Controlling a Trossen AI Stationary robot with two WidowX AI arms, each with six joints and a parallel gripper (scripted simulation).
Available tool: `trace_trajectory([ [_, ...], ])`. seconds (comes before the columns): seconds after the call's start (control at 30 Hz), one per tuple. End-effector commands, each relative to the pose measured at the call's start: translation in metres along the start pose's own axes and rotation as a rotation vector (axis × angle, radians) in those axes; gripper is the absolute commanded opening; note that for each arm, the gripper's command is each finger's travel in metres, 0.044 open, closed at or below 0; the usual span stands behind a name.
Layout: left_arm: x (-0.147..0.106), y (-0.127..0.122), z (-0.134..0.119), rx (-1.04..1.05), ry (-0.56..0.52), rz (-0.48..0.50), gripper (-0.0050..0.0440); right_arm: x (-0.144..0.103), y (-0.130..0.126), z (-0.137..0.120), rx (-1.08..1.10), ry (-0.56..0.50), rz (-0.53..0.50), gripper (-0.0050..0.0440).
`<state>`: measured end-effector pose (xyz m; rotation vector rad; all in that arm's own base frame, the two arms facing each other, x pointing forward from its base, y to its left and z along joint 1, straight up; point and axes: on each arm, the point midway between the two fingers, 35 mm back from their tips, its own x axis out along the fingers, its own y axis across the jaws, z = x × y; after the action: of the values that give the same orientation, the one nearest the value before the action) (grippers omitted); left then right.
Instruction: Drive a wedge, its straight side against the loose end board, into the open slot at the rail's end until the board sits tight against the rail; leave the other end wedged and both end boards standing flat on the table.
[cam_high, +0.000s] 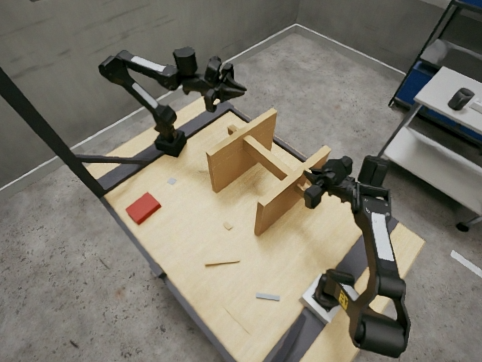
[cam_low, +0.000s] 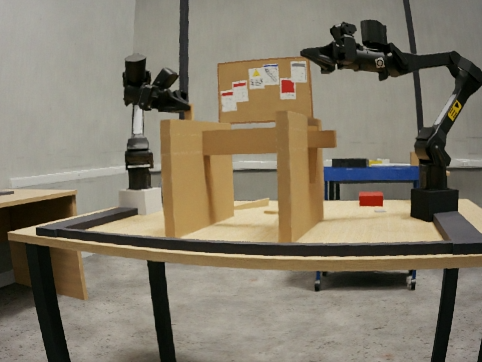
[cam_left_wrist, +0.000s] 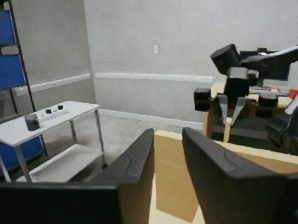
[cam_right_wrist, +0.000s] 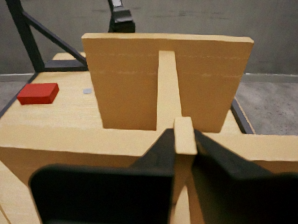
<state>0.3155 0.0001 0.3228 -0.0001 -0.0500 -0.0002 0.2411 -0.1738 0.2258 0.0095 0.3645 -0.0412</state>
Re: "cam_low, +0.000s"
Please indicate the red rectangular block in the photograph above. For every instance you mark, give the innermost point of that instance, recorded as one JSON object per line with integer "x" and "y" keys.
{"x": 371, "y": 199}

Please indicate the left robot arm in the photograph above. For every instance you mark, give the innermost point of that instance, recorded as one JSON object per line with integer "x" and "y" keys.
{"x": 431, "y": 142}

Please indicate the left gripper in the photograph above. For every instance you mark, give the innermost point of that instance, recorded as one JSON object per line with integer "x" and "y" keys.
{"x": 328, "y": 56}

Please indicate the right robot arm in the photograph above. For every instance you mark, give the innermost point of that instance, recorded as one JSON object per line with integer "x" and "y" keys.
{"x": 138, "y": 151}

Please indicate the tan wooden board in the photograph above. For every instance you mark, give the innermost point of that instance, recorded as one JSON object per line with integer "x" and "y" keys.
{"x": 197, "y": 190}
{"x": 300, "y": 202}

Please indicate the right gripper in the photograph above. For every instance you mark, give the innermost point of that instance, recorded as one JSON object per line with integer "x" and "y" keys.
{"x": 167, "y": 102}

